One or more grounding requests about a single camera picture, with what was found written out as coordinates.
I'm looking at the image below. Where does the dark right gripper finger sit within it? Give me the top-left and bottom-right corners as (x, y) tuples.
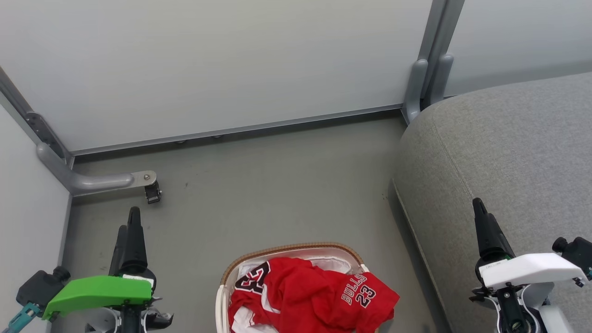
(472, 197), (515, 268)

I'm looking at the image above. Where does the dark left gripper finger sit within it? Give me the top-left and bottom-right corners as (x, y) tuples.
(109, 225), (129, 276)
(121, 206), (149, 277)

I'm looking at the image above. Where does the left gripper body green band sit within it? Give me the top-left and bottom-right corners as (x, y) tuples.
(43, 275), (174, 333)

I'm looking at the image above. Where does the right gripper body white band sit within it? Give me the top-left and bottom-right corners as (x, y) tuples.
(469, 253), (589, 333)

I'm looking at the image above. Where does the white garment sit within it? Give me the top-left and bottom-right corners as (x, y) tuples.
(230, 303), (283, 333)

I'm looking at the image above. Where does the red Bulls 23 jersey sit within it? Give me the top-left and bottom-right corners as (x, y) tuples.
(228, 257), (401, 333)

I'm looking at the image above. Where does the grey fabric sofa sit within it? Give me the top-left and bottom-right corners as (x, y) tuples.
(392, 72), (592, 333)

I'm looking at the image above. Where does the black caster wheel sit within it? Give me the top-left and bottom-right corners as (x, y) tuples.
(144, 181), (163, 205)

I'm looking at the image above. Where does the grey tubular partition foot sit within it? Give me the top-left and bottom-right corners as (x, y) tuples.
(36, 142), (158, 196)

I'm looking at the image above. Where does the white laundry basket brown rim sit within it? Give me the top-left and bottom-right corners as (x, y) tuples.
(215, 241), (371, 333)

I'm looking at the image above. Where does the teal cable connector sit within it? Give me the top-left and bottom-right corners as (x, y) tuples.
(0, 303), (41, 333)

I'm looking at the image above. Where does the grey partition post with bracket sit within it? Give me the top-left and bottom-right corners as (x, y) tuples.
(0, 67), (75, 166)

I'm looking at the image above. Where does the grey metal partition rail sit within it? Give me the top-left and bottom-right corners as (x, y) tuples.
(69, 104), (408, 156)

